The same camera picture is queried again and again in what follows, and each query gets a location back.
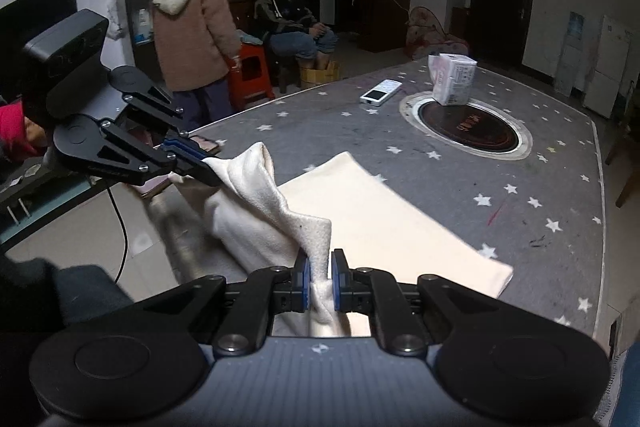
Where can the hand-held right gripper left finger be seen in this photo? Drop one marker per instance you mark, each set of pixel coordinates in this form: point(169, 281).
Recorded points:
point(303, 282)

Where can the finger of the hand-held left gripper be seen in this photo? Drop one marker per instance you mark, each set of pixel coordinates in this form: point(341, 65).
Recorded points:
point(187, 146)
point(150, 162)

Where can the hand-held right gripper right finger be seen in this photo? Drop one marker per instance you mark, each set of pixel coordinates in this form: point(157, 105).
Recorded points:
point(336, 279)

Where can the cream cloth garment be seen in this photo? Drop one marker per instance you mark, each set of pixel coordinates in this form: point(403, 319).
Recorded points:
point(360, 217)

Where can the person's left forearm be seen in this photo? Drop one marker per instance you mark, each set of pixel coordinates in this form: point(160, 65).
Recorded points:
point(12, 127)

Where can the person's left hand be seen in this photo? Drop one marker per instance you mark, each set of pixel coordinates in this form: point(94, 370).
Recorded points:
point(36, 138)

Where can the black television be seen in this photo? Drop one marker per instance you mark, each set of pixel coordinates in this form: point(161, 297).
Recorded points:
point(40, 7)

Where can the red plastic stool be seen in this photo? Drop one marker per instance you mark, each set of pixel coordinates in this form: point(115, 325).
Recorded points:
point(252, 77)

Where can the grey television cabinet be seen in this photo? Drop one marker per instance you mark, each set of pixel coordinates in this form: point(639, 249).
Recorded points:
point(45, 202)

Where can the folded blue cloth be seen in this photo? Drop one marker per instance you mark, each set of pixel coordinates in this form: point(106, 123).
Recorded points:
point(250, 39)

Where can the star-printed grey tablecloth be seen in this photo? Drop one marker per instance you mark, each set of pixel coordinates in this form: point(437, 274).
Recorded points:
point(450, 202)

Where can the yellow cardboard box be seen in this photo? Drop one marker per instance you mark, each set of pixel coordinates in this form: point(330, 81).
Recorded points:
point(317, 76)

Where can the person's dark clothing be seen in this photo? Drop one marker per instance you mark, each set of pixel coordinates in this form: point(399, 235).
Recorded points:
point(45, 292)

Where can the white remote control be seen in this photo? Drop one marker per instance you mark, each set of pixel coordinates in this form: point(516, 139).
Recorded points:
point(381, 92)

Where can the round black induction cooker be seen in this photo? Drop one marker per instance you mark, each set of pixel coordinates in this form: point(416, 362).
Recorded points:
point(467, 127)

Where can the white tissue pack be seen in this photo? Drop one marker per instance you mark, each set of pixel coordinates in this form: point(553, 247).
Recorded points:
point(452, 79)

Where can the pink floral bundle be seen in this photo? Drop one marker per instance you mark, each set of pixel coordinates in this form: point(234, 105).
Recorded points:
point(430, 34)

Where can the dark wooden door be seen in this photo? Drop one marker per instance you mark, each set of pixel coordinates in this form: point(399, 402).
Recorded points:
point(502, 7)

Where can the water dispenser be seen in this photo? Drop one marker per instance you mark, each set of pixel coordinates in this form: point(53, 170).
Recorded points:
point(570, 57)

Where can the white refrigerator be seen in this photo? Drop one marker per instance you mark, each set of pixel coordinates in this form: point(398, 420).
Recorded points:
point(610, 67)

